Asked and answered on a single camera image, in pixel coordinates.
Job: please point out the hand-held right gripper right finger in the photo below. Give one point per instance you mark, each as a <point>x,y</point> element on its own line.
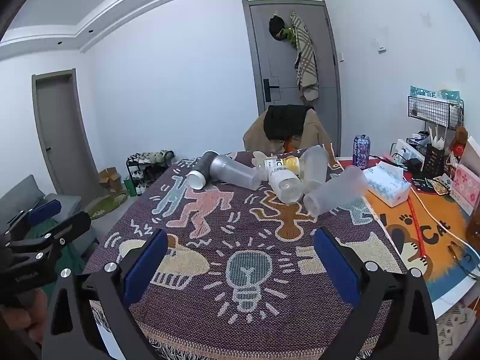
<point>336,268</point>

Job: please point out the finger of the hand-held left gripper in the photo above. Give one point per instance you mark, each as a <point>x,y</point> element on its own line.
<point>45,209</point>
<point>71,228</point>

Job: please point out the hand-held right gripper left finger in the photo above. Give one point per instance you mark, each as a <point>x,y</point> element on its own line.
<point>145,268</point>

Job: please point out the frosted plastic cup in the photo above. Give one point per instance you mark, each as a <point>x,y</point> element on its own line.
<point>333,194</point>
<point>315,165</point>
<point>233,172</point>

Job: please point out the clear cup with white label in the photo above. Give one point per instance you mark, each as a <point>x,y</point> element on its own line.
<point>287,190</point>

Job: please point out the black cup with white rim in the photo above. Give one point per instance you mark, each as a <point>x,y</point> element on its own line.
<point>205,164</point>

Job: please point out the person's left hand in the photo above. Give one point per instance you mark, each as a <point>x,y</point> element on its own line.
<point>35,313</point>

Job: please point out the grey sofa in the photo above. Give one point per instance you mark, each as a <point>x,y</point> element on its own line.
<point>22,195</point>

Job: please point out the dark green cloth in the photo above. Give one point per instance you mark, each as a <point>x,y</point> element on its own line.
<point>69,266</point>

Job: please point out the green rug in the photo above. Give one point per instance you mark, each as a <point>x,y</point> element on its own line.
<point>107,204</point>

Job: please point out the cardboard box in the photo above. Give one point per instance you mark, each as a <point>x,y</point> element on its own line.
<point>110,180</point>

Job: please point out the plain grey door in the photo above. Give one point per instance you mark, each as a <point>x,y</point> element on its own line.
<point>60,127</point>

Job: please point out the red strip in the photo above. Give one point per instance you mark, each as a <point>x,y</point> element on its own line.
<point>417,225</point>

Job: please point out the black shoe rack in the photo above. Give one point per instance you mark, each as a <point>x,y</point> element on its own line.
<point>148,172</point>

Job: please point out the white tissue pack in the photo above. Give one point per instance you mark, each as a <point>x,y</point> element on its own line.
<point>390,189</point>

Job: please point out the printed blanket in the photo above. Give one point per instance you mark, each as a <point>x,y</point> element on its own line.
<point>243,232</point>

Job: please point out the orange cat mat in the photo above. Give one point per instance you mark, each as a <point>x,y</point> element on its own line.
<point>435,232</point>

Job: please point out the yellow label plastic bottle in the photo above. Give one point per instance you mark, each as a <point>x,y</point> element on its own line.
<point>289,163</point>

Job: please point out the purple drink can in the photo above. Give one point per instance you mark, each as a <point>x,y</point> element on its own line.
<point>361,152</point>

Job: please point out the black charger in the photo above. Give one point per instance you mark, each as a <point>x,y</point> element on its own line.
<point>415,165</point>

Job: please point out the small patterned tray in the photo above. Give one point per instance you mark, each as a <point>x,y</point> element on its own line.
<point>441,185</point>

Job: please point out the black cutlery holder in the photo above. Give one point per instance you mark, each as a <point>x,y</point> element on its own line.
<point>433,161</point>

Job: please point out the pink flower box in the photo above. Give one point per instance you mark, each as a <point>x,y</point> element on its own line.
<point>467,183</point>

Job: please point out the black cloth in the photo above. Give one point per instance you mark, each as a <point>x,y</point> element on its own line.
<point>283,122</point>

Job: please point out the brown plush toy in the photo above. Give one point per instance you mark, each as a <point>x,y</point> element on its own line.
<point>459,140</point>

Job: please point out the black door lock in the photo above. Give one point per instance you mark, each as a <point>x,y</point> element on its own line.
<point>267,89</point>

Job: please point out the teal packet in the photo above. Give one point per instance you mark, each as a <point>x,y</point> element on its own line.
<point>423,92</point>

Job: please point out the plaid scarf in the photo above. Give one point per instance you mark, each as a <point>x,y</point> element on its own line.
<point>304,52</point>

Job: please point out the grey door with lock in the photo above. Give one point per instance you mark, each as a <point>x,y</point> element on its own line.
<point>262,45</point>

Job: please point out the green plush toy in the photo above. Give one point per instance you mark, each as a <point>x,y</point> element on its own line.
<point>288,33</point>

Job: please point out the black hat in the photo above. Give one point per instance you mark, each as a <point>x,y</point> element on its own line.
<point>276,27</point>

